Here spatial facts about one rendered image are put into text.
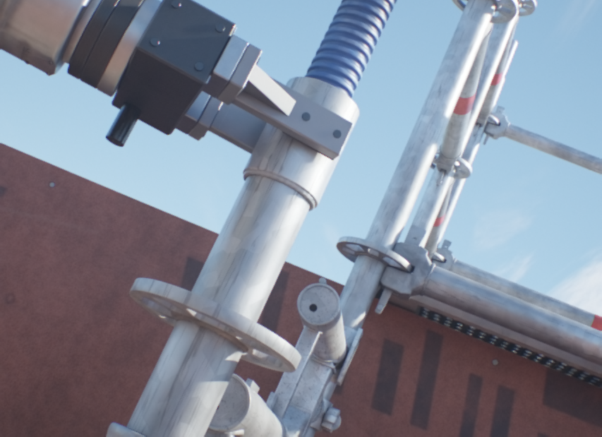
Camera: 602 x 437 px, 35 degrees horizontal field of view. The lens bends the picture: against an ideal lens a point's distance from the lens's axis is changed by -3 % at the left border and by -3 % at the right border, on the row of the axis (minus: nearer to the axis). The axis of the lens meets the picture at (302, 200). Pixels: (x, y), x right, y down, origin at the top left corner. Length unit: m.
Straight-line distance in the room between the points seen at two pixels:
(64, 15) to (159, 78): 0.07
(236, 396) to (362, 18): 0.31
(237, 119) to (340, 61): 0.09
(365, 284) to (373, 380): 0.18
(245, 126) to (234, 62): 0.10
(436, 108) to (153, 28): 0.99
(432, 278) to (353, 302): 0.12
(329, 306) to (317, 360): 0.25
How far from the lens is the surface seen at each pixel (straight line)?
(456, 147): 2.21
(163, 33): 0.62
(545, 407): 1.59
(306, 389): 1.34
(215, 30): 0.63
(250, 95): 0.65
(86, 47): 0.66
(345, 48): 0.71
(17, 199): 1.75
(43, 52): 0.66
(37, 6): 0.65
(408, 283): 1.47
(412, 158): 1.54
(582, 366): 1.55
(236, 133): 0.72
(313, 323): 1.10
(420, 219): 2.28
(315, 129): 0.66
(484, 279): 3.02
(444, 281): 1.47
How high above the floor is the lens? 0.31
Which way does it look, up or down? 18 degrees up
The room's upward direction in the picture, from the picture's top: 25 degrees clockwise
